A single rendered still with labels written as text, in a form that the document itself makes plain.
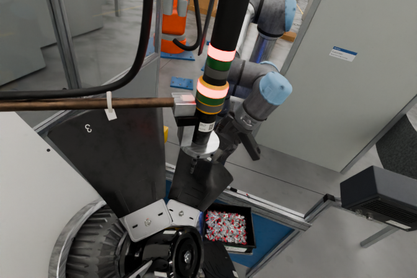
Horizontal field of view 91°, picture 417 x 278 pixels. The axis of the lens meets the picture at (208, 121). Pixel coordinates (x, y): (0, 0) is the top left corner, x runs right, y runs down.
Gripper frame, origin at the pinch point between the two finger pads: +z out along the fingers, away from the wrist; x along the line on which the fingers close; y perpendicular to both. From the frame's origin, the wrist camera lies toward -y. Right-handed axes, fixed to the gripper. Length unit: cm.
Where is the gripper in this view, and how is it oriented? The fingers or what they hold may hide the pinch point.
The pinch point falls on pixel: (215, 161)
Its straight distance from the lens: 72.2
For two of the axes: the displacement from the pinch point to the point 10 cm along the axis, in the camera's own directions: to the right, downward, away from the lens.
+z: -4.7, 6.3, 6.2
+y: -8.4, -5.4, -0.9
